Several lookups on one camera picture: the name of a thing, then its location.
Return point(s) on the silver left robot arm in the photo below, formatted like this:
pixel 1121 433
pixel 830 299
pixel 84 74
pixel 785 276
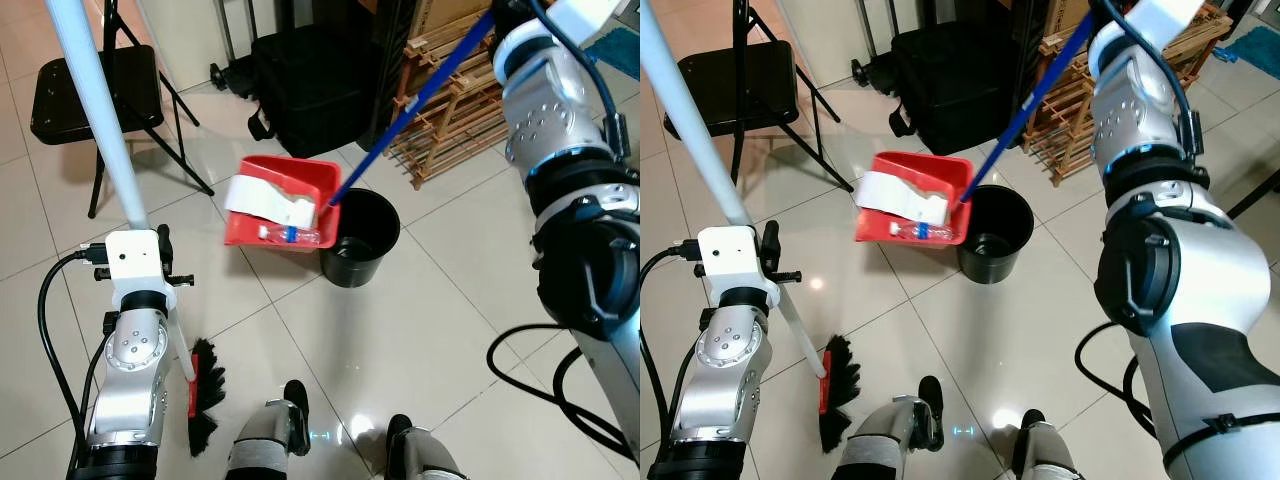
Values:
pixel 735 360
pixel 135 360

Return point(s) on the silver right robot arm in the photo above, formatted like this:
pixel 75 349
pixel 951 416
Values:
pixel 560 110
pixel 1200 300

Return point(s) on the printed cardboard box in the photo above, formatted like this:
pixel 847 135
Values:
pixel 1065 15
pixel 445 18

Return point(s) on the white paper sheet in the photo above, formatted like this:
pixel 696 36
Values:
pixel 900 195
pixel 265 198

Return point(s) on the brown wooden slatted rack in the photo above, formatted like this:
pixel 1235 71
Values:
pixel 450 110
pixel 1070 120

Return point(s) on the clear plastic bottle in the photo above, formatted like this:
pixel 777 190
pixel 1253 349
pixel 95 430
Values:
pixel 290 234
pixel 922 231

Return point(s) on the black folding chair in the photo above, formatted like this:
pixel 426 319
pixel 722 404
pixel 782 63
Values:
pixel 760 90
pixel 50 100

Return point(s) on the black plastic bucket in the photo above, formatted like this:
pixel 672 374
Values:
pixel 975 262
pixel 340 265

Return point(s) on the black fabric bag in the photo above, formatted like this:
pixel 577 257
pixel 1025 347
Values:
pixel 310 90
pixel 950 85

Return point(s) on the robot left leg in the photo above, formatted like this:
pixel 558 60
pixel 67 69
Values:
pixel 880 445
pixel 262 450

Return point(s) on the robot leg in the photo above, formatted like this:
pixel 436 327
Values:
pixel 262 450
pixel 880 445
pixel 1048 452
pixel 425 455

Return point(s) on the robot right leg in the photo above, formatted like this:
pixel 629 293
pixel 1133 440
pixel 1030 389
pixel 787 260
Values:
pixel 425 455
pixel 1048 452

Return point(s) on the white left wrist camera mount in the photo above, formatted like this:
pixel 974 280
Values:
pixel 730 255
pixel 135 255

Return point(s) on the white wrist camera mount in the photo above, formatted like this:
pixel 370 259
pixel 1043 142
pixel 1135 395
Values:
pixel 730 255
pixel 585 15
pixel 1165 15
pixel 135 255

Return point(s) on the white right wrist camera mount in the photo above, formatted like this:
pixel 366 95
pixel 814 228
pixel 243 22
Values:
pixel 1165 15
pixel 585 15

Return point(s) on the black metal post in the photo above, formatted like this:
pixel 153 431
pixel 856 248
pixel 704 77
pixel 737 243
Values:
pixel 390 60
pixel 1025 50

